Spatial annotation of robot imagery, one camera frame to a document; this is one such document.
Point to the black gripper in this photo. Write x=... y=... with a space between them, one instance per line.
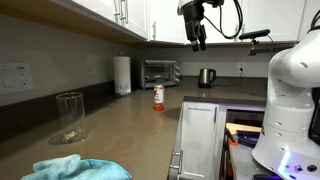
x=193 y=12

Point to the clear tall drinking glass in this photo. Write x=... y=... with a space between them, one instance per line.
x=72 y=116

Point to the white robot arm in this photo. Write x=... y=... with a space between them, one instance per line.
x=284 y=146

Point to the black electric kettle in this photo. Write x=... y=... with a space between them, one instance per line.
x=206 y=77

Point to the silver toaster oven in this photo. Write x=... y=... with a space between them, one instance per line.
x=159 y=72

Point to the orange white soda can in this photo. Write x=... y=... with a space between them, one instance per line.
x=158 y=98

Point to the white paper towel roll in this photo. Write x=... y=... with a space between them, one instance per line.
x=122 y=75

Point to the white lower cabinet door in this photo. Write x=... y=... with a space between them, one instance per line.
x=193 y=154

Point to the blue microfiber cloth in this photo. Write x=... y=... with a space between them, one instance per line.
x=73 y=167

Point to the white wall outlet with plug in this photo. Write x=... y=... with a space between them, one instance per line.
x=241 y=67

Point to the black camera on stand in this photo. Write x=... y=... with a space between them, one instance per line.
x=253 y=37

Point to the black orange handled tool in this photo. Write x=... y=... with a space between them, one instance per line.
x=231 y=138

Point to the white wall outlet plate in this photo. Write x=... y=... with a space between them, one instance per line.
x=15 y=78

